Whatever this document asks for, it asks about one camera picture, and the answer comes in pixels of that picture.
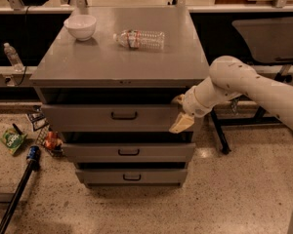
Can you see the white ceramic bowl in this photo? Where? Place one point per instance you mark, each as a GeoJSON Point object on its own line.
{"type": "Point", "coordinates": [81, 27]}

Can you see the grey metal drawer cabinet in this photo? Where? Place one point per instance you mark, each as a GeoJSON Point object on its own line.
{"type": "Point", "coordinates": [100, 71]}

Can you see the orange snack packet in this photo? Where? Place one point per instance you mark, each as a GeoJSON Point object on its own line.
{"type": "Point", "coordinates": [52, 141]}

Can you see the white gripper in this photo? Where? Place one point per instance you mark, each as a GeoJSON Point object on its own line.
{"type": "Point", "coordinates": [191, 105]}

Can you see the grey bottom drawer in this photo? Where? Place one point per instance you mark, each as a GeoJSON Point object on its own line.
{"type": "Point", "coordinates": [90, 177]}

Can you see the grey chair seat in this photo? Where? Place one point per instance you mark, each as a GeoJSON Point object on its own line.
{"type": "Point", "coordinates": [268, 40]}

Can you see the clear plastic bottle standing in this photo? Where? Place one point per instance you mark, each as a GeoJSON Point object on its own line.
{"type": "Point", "coordinates": [13, 57]}

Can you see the black pole with blue can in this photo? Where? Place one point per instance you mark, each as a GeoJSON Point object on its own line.
{"type": "Point", "coordinates": [32, 160]}

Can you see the green snack bag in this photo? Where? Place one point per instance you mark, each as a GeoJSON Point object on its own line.
{"type": "Point", "coordinates": [12, 140]}

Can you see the clear plastic bottle lying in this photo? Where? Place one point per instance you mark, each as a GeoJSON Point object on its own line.
{"type": "Point", "coordinates": [140, 39]}

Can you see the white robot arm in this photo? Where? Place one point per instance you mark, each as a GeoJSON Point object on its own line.
{"type": "Point", "coordinates": [244, 196]}

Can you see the dark snack packet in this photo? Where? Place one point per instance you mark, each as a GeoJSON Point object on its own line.
{"type": "Point", "coordinates": [37, 120]}

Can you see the grey top drawer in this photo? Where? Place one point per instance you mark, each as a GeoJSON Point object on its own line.
{"type": "Point", "coordinates": [111, 117]}

